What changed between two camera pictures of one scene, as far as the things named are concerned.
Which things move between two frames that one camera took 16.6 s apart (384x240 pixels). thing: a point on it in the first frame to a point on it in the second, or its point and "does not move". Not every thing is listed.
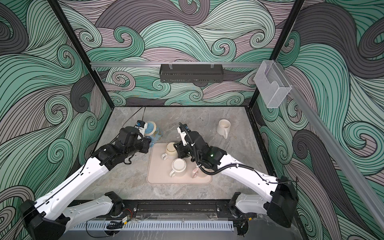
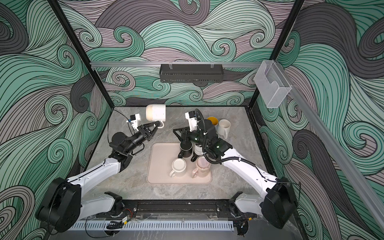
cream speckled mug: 171,152 to 156,112
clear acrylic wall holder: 271,83 does not move
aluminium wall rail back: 100,64 does not move
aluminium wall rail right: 334,149 does not move
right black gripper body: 184,150 to 197,137
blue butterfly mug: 152,132 to 214,120
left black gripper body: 143,146 to 143,134
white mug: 223,128 does not move
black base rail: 180,208 does not move
